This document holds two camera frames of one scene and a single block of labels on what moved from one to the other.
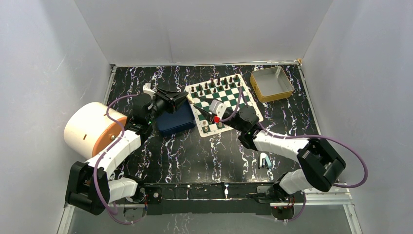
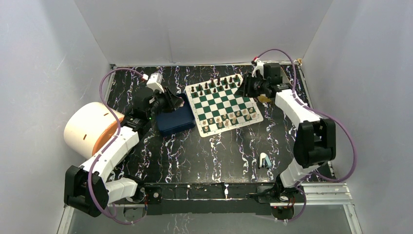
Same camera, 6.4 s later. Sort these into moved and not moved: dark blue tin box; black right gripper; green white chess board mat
Moved: black right gripper
Not moved: green white chess board mat; dark blue tin box
